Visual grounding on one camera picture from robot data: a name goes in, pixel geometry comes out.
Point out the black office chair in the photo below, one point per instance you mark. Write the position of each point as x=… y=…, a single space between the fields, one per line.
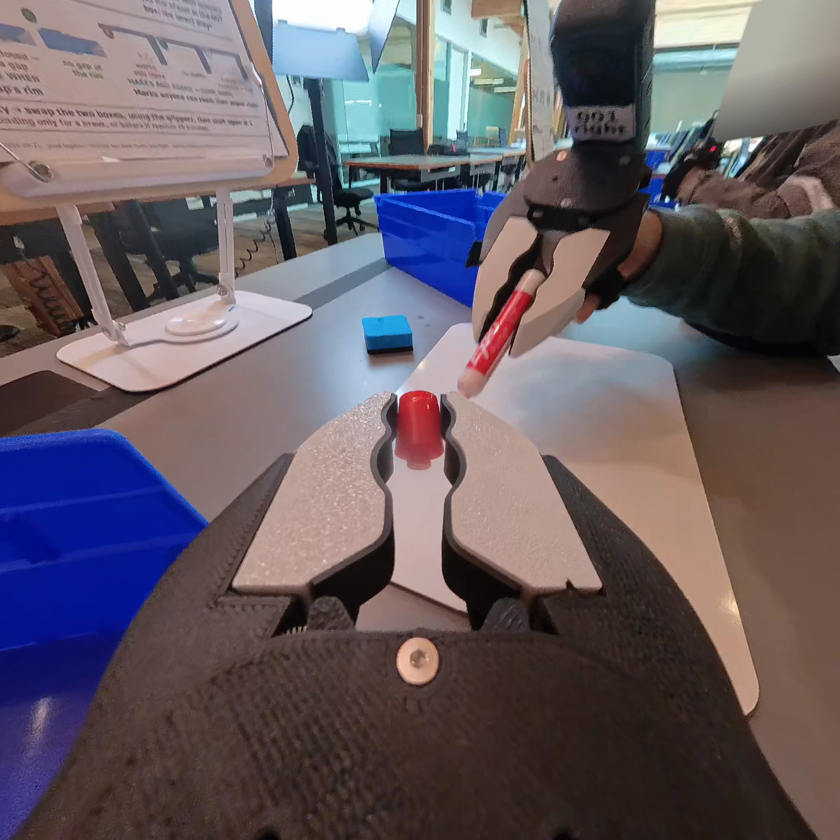
x=328 y=177

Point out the black table mat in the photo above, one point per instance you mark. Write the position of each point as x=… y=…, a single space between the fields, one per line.
x=39 y=400

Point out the hanging black panel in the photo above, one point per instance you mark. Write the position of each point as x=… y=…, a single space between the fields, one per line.
x=384 y=33

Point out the long wooden desk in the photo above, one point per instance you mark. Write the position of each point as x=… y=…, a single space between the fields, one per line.
x=426 y=161

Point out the blue whiteboard eraser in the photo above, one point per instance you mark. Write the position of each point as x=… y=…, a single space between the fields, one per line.
x=387 y=333

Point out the red marker cap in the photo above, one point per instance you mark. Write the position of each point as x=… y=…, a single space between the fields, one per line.
x=420 y=426

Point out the person's right hand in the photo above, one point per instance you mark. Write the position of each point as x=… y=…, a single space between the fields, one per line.
x=646 y=243

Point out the person's right forearm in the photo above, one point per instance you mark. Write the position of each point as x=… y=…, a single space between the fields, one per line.
x=754 y=275

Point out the blue plastic bin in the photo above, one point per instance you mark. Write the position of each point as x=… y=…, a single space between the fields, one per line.
x=426 y=243
x=79 y=525

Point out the white whiteboard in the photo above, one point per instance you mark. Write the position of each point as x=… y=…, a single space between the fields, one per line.
x=623 y=459

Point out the grey tilted panel stand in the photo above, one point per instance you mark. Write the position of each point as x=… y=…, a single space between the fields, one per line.
x=315 y=52

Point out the instruction sheet board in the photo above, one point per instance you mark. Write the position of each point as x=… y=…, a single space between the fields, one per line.
x=131 y=98

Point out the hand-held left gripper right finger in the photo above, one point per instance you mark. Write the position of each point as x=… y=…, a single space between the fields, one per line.
x=518 y=525

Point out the white red-label whiteboard marker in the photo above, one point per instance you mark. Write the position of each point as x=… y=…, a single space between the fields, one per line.
x=502 y=334

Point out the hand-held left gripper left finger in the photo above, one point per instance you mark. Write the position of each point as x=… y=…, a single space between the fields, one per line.
x=315 y=518

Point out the wooden post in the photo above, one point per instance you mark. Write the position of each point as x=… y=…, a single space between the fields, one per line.
x=425 y=79

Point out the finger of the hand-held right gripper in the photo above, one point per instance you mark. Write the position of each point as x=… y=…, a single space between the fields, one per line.
x=502 y=275
x=571 y=282

